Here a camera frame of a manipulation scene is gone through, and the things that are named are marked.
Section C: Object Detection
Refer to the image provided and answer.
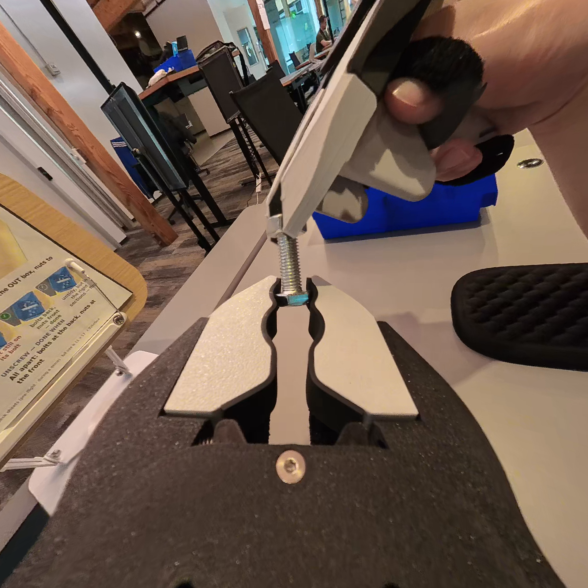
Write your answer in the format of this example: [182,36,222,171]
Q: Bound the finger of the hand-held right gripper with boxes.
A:
[266,0,383,219]
[279,73,378,236]

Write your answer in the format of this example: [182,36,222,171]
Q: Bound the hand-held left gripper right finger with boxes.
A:
[306,276,420,425]

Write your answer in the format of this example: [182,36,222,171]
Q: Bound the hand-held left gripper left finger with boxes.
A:
[163,276,279,420]

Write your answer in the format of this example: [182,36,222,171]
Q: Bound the blue plastic bin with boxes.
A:
[312,172,499,240]

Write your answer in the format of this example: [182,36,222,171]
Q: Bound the silver hex bolt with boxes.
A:
[266,215,304,297]

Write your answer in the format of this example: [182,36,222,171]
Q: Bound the person's right forearm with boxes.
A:
[526,94,588,260]

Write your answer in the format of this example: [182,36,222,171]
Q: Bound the person's right hand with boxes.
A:
[385,0,588,183]

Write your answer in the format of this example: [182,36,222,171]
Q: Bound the black chair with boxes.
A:
[198,46,246,122]
[229,69,304,166]

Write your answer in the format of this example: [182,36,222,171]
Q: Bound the wooden pillar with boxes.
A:
[248,0,282,65]

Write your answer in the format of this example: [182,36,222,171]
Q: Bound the black chair armrest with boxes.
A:
[451,263,588,372]

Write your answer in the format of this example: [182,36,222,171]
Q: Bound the instruction sheet in clear holder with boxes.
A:
[0,203,135,458]

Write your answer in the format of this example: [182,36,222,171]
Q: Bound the dark flat screen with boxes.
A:
[100,82,189,194]

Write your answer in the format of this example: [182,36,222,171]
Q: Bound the blue striped bag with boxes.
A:
[109,137,154,199]

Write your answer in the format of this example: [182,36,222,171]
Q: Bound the wooden beam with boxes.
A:
[0,21,179,246]

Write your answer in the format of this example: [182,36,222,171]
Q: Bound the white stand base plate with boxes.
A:
[28,350,161,515]

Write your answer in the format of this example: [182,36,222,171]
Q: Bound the wooden desk black frame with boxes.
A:
[138,64,258,251]

